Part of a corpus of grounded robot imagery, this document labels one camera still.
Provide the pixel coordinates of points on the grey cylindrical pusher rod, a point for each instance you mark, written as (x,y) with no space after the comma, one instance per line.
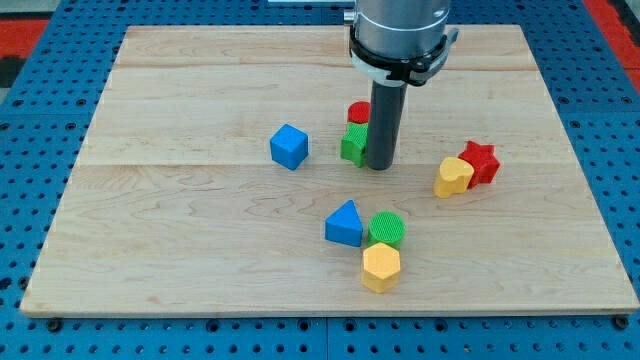
(386,107)

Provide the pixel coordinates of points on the red circle block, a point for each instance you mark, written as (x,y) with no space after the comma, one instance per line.
(359,112)

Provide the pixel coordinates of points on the green star block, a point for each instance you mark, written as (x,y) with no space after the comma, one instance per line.
(353,143)

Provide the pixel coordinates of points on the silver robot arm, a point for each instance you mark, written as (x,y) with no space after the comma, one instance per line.
(397,44)

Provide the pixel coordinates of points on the red star block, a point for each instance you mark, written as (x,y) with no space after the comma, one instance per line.
(483,160)

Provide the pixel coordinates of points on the yellow heart block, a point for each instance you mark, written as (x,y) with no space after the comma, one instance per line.
(453,177)

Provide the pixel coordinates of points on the blue cube block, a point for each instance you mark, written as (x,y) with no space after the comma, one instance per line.
(289,147)

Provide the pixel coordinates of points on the green cylinder block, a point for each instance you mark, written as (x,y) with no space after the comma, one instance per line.
(388,228)

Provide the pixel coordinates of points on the blue triangle block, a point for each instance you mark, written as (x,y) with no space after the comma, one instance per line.
(344,225)

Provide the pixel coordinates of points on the yellow hexagon block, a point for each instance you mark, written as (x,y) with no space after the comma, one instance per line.
(381,267)

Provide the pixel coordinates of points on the wooden board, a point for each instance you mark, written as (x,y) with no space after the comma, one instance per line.
(175,208)

